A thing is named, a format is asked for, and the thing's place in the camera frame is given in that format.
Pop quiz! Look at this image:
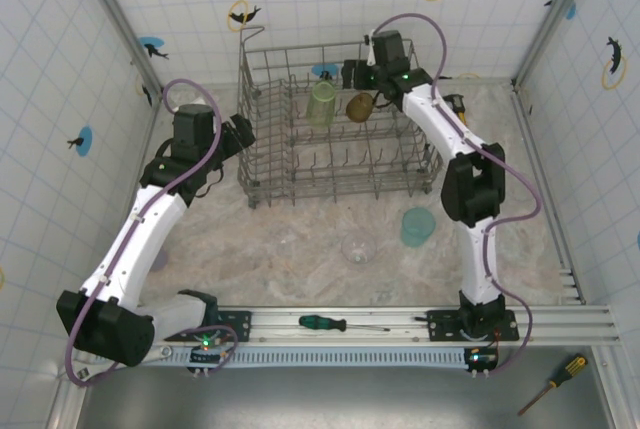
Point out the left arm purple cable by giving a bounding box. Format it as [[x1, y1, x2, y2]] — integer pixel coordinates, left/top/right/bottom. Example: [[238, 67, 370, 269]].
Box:
[[64, 78, 239, 389]]

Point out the aluminium side rail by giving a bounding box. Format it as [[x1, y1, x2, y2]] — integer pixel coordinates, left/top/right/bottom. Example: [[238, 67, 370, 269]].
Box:
[[102, 91, 166, 306], [512, 81, 587, 306]]

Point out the silver adjustable wrench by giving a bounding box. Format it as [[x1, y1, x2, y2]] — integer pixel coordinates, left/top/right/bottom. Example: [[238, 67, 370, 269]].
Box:
[[74, 344, 174, 381]]

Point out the aluminium frame post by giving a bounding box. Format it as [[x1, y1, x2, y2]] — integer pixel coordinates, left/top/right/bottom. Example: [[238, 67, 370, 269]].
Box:
[[512, 0, 601, 90], [69, 0, 166, 100]]

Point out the white slotted cable duct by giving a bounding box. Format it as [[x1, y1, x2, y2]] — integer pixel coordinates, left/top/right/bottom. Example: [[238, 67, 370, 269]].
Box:
[[149, 346, 474, 369]]

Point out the aluminium mounting rail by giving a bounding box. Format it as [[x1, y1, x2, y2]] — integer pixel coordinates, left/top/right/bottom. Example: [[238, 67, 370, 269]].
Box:
[[149, 304, 624, 348]]

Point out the dolphin sticker yellow ring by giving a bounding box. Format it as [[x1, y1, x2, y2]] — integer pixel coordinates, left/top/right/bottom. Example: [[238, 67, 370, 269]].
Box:
[[227, 0, 263, 32]]

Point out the grey wire dish rack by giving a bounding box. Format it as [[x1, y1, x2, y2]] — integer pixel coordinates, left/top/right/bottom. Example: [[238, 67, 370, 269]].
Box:
[[234, 26, 445, 211]]

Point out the tall green plastic cup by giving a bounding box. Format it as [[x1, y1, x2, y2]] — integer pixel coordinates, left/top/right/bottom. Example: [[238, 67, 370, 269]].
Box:
[[305, 81, 335, 128]]

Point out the green black screwdriver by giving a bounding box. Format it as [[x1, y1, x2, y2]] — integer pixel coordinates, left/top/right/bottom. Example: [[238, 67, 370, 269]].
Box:
[[298, 314, 392, 334]]

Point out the black controller board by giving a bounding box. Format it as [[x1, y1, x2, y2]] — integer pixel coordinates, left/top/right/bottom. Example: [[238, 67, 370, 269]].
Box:
[[463, 346, 500, 379], [187, 333, 237, 378]]

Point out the yellow black caliper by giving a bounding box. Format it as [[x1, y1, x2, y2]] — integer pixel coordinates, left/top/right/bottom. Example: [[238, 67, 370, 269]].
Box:
[[446, 93, 469, 126]]

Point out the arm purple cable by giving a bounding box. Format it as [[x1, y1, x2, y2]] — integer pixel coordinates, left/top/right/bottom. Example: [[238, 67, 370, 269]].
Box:
[[64, 78, 239, 389], [372, 13, 544, 378]]

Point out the yellow black screwdriver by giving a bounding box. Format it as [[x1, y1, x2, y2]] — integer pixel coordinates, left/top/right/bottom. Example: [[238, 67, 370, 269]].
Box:
[[517, 354, 589, 417]]

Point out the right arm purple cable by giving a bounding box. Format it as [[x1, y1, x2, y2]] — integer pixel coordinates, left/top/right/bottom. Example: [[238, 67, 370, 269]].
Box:
[[372, 13, 544, 378]]

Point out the grey metal panel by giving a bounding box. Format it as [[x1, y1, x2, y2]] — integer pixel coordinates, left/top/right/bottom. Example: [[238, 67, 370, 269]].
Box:
[[74, 367, 616, 429]]

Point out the amber plastic cup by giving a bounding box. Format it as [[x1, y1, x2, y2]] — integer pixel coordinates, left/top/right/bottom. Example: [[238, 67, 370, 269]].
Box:
[[345, 92, 375, 124]]

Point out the teal textured plastic cup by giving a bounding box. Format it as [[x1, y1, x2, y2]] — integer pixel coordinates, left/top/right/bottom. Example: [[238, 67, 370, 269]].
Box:
[[400, 206, 437, 249]]

